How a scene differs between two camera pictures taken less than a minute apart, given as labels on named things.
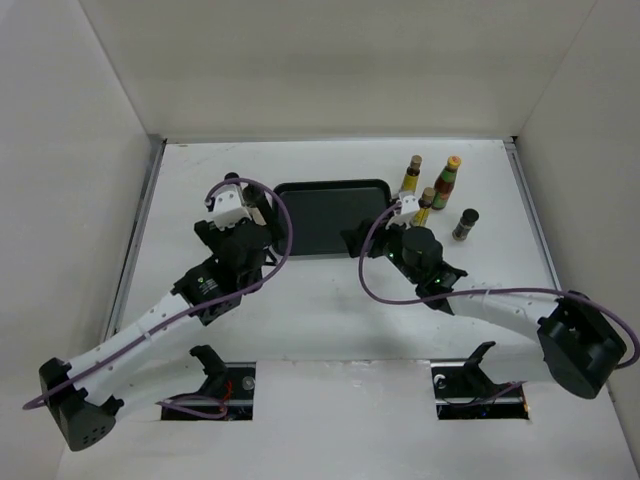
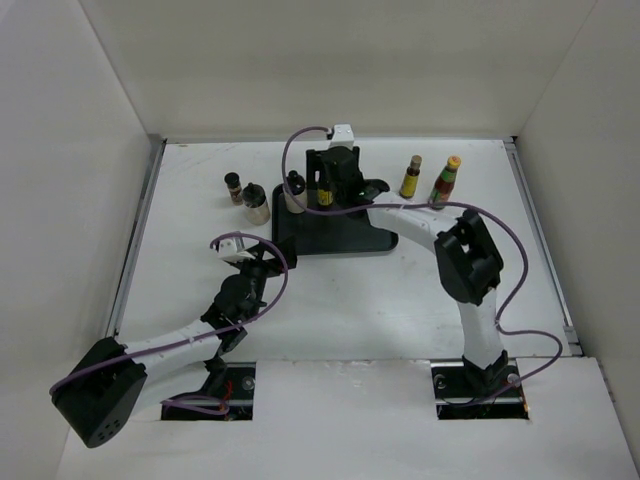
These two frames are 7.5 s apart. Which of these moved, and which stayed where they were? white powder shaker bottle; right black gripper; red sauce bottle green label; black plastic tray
Moved: right black gripper; white powder shaker bottle
Stayed: black plastic tray; red sauce bottle green label
